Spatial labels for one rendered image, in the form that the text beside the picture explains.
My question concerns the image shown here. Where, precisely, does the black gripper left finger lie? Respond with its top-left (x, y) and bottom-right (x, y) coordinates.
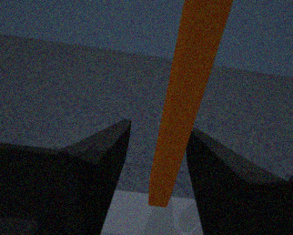
top-left (0, 119), bottom-right (131, 235)

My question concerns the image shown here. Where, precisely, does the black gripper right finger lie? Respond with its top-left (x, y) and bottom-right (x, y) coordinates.
top-left (186, 128), bottom-right (293, 235)

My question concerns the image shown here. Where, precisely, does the orange handle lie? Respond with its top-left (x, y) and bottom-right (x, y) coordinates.
top-left (148, 0), bottom-right (234, 208)

